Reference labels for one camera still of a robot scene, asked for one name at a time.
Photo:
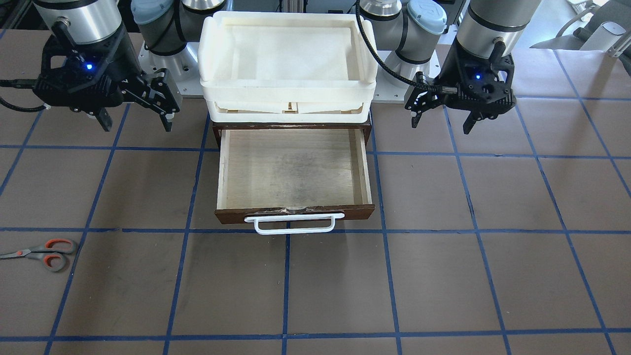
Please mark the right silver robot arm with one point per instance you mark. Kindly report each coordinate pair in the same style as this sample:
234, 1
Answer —
169, 29

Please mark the orange grey scissors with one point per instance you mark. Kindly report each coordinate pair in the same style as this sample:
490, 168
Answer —
51, 254

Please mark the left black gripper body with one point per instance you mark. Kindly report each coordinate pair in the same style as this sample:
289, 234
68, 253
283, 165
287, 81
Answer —
447, 75

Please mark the wooden drawer with white handle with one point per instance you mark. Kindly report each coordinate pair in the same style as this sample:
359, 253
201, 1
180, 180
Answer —
293, 181

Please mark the white plastic tray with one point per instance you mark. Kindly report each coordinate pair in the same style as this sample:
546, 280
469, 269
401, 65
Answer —
287, 67

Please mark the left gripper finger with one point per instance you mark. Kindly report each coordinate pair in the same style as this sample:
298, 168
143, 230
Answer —
422, 95
471, 120

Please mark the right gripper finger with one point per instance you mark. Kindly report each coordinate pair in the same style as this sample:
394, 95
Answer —
104, 118
158, 92

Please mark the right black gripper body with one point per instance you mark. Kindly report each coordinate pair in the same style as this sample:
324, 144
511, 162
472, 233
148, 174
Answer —
120, 74

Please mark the dark brown wooden cabinet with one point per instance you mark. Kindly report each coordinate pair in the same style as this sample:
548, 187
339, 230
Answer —
218, 128

